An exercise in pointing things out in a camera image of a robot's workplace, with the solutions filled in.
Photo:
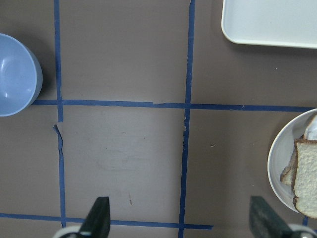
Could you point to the blue bowl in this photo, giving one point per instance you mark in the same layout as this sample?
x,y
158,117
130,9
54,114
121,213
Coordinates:
x,y
21,76

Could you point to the brown crust bread slice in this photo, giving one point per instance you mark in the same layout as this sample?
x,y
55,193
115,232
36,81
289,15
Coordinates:
x,y
305,179

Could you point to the bread slice on plate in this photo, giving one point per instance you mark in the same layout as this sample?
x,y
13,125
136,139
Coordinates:
x,y
288,173

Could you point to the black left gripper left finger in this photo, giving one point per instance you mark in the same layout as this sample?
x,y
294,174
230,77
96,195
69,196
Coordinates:
x,y
97,222

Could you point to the cream round plate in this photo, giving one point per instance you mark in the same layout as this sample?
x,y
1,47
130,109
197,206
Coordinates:
x,y
280,155

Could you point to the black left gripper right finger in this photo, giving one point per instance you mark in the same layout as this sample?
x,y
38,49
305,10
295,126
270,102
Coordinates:
x,y
264,222

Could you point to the white bear tray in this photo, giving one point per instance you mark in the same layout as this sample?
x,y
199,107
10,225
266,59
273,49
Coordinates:
x,y
282,23

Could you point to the fried egg toy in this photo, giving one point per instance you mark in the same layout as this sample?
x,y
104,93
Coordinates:
x,y
311,129

